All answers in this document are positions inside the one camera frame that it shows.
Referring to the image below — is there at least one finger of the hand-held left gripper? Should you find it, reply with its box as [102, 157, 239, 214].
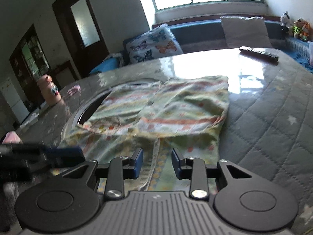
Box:
[43, 145, 85, 162]

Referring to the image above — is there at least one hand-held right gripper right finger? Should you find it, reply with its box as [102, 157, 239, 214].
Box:
[171, 149, 252, 199]

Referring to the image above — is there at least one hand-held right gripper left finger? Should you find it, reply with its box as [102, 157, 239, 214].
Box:
[62, 147, 144, 199]

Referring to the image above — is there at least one pastel patterned fleece jacket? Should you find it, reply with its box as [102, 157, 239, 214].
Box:
[59, 75, 230, 194]

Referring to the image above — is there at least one pink cloth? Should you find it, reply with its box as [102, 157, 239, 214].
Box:
[1, 132, 21, 144]

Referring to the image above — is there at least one pink cartoon water bottle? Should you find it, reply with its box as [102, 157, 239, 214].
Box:
[37, 75, 62, 107]

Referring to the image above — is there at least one white refrigerator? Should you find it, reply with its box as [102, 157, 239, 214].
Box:
[0, 76, 30, 124]

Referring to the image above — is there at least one blue cushion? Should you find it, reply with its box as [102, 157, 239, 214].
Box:
[89, 58, 119, 75]

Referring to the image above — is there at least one grey quilted star table cover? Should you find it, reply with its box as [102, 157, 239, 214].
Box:
[0, 46, 313, 235]

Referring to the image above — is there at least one dark wooden door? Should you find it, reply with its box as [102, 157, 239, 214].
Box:
[52, 0, 109, 79]

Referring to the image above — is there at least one dark glass door cabinet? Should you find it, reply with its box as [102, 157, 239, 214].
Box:
[9, 24, 53, 108]

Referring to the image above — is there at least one butterfly print pillow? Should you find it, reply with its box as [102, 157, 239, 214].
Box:
[125, 24, 184, 64]

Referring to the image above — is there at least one blue bench sofa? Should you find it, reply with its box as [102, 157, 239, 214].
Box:
[89, 15, 313, 75]

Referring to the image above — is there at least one black remote control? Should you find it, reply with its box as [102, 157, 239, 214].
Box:
[239, 46, 279, 63]

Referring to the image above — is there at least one plain grey pillow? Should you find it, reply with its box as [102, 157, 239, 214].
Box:
[220, 16, 272, 49]

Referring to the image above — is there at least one black and white cow plush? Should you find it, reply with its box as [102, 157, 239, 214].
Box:
[280, 12, 294, 33]

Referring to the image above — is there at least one bear plush in green vest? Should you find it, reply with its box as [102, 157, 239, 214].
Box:
[292, 18, 305, 40]

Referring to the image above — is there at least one orange plush toy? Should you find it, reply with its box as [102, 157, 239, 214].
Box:
[301, 22, 312, 42]

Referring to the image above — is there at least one pink hair tie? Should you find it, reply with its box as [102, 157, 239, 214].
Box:
[67, 85, 82, 96]

